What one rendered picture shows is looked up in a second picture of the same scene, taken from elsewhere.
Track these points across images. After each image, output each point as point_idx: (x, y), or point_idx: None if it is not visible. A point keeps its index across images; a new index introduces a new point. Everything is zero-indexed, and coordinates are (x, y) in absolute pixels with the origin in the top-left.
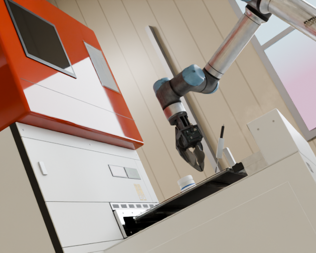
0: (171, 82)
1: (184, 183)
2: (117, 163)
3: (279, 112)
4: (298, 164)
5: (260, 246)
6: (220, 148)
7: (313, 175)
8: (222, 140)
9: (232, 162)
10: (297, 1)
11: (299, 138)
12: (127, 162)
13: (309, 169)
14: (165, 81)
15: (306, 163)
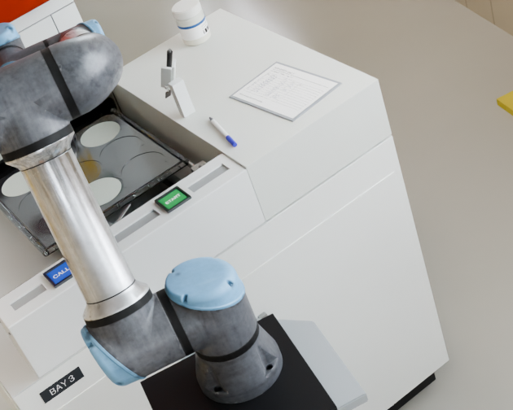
0: None
1: (177, 23)
2: None
3: (28, 319)
4: (15, 403)
5: (10, 402)
6: (166, 78)
7: (59, 398)
8: (169, 71)
9: (181, 111)
10: (49, 214)
11: (165, 249)
12: (22, 41)
13: (43, 402)
14: None
15: (36, 399)
